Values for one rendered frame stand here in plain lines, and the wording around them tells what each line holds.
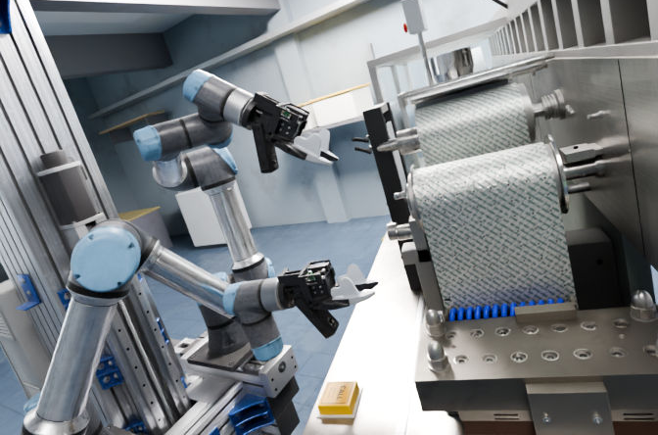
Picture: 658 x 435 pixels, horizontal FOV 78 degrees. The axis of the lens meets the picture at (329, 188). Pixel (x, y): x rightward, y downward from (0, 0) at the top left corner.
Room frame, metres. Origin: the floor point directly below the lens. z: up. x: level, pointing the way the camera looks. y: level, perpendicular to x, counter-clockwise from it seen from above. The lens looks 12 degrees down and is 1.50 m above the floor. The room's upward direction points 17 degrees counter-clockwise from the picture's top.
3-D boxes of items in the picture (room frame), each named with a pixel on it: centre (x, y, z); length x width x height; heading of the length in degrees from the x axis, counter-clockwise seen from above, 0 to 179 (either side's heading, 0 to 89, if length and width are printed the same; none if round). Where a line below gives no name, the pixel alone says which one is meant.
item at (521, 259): (0.71, -0.26, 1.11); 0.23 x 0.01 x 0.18; 69
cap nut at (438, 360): (0.60, -0.09, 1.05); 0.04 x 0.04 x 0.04
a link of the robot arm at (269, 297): (0.88, 0.18, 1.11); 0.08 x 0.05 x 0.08; 159
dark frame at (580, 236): (0.79, -0.34, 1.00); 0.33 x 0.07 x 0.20; 69
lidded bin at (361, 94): (4.40, -0.40, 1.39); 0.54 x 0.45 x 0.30; 55
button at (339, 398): (0.74, 0.10, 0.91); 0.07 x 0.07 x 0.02; 69
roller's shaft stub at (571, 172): (0.70, -0.44, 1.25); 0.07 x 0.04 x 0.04; 69
